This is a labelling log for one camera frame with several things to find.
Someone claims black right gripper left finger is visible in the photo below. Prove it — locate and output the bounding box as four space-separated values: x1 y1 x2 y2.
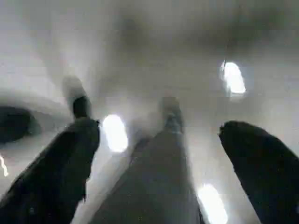
0 116 101 224

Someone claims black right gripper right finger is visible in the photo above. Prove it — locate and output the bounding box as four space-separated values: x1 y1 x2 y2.
219 120 299 224

